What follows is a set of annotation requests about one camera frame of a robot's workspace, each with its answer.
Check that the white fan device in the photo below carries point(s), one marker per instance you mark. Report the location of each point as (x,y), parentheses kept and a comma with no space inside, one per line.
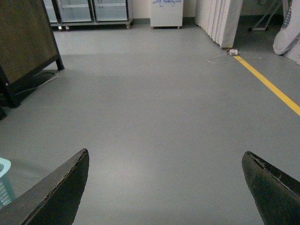
(289,33)

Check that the white power strip with cable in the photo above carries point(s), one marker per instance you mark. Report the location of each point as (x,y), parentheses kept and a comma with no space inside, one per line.
(232,53)

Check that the dark wooden display stand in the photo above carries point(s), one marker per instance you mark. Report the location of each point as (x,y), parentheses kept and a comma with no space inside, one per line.
(27,45)

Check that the white stacked panels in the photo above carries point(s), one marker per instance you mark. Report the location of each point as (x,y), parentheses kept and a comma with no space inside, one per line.
(219,19)

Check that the white box with blue drawing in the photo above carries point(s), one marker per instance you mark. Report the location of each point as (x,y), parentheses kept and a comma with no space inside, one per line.
(166,13)

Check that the glass door cabinet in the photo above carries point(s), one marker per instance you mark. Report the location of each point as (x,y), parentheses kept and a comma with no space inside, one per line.
(64,14)

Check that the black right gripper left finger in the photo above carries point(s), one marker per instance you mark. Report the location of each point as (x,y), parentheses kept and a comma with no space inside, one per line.
(55,199)

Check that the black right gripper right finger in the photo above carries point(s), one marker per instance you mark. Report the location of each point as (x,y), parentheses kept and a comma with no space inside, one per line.
(276,194)

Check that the light blue plastic basket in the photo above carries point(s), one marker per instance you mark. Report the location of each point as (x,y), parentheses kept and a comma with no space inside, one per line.
(7,194)

